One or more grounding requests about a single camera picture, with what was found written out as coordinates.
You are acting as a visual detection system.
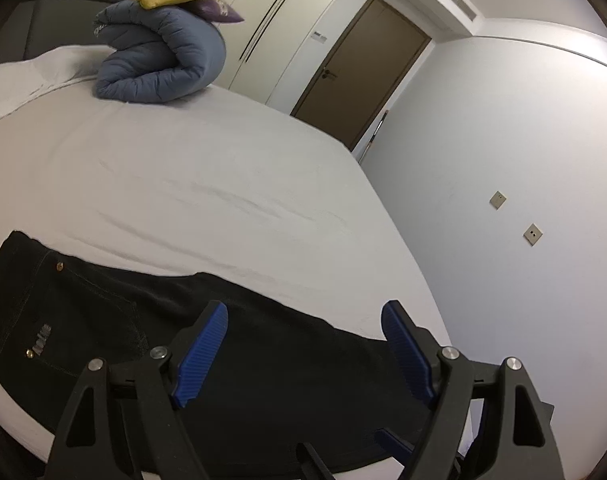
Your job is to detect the black denim pants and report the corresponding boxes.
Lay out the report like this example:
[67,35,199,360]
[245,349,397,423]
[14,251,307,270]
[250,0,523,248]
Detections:
[0,231,428,479]

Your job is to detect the white bed sheet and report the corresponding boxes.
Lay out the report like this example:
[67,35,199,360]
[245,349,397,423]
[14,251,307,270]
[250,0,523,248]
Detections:
[0,43,454,480]

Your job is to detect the brown wooden door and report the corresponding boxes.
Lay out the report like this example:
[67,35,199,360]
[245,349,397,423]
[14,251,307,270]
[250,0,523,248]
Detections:
[292,0,430,150]

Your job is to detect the blue folded quilt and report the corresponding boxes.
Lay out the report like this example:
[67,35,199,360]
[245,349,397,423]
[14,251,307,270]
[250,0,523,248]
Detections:
[94,0,226,104]

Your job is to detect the purple cushion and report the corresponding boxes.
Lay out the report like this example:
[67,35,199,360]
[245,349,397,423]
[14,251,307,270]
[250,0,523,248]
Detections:
[193,0,244,24]

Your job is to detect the white wardrobe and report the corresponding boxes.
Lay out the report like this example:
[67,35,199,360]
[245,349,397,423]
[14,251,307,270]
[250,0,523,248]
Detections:
[215,0,333,103]

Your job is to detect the lower beige wall socket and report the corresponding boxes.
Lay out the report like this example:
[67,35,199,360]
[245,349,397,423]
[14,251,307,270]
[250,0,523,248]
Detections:
[524,223,543,246]

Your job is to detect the beige wall socket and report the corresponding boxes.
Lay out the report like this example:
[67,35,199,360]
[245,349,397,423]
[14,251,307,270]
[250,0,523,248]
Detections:
[524,223,543,246]
[489,191,506,209]

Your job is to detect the upper beige wall socket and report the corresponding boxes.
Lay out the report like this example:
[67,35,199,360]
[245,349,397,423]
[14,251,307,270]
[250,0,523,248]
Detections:
[489,191,506,209]

